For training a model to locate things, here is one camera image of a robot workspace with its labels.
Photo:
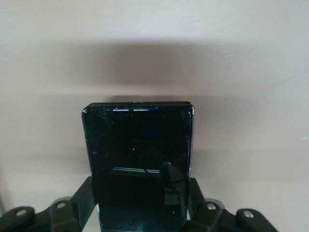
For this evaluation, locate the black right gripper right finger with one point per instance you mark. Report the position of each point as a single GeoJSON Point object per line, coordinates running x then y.
{"type": "Point", "coordinates": [207, 217]}

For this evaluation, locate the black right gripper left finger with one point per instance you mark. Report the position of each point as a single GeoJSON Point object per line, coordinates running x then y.
{"type": "Point", "coordinates": [72, 212]}

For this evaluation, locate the black smartphone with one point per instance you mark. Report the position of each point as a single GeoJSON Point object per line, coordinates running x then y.
{"type": "Point", "coordinates": [137, 145]}

